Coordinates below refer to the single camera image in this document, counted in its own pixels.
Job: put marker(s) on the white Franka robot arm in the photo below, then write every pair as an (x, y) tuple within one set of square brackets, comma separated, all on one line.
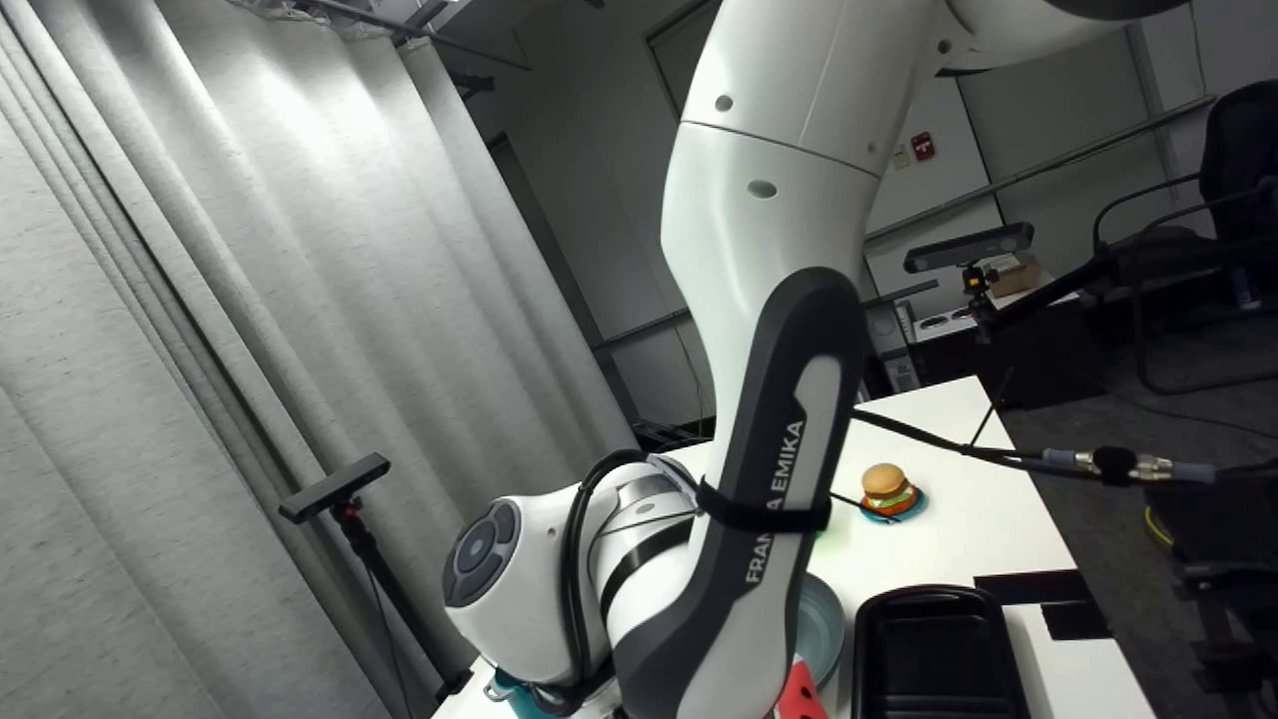
[(771, 200)]

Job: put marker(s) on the toy burger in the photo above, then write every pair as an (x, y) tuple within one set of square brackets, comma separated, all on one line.
[(888, 484)]

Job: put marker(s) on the grey round plate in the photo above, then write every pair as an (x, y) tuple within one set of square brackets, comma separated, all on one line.
[(825, 634)]

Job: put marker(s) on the black tripod stand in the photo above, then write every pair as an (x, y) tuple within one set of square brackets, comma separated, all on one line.
[(333, 481)]

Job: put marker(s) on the toy watermelon slice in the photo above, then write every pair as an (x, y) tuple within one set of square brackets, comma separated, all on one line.
[(800, 694)]

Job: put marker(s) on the black rectangular tray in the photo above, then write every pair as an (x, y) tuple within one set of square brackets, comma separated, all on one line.
[(939, 660)]

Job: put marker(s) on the white backdrop curtain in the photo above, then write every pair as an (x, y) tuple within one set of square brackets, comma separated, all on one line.
[(202, 335)]

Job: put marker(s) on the black metal cart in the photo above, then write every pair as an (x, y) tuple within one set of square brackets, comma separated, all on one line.
[(1223, 544)]

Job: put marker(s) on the black office chair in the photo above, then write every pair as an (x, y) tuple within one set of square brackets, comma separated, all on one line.
[(1243, 144)]

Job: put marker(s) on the grey bar-shaped camera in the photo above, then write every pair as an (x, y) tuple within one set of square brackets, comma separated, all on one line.
[(972, 247)]

